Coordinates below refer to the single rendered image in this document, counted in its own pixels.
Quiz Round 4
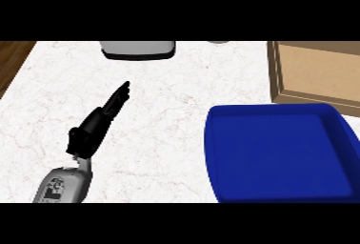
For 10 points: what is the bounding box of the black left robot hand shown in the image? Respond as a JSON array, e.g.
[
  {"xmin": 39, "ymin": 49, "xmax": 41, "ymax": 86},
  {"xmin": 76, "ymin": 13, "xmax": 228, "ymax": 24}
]
[{"xmin": 64, "ymin": 80, "xmax": 132, "ymax": 160}]

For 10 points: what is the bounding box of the blue plastic tray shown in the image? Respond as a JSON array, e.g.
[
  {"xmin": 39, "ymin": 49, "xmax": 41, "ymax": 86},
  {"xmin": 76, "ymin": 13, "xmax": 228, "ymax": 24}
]
[{"xmin": 202, "ymin": 103, "xmax": 360, "ymax": 204}]

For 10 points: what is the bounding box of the brown cardboard box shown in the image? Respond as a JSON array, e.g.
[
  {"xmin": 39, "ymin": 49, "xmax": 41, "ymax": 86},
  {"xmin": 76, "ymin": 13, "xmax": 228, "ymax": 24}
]
[{"xmin": 265, "ymin": 40, "xmax": 360, "ymax": 118}]

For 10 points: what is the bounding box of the grey and black appliance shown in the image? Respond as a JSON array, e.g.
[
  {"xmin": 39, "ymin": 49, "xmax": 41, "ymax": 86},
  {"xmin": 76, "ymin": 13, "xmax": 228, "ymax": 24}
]
[{"xmin": 98, "ymin": 40, "xmax": 176, "ymax": 61}]

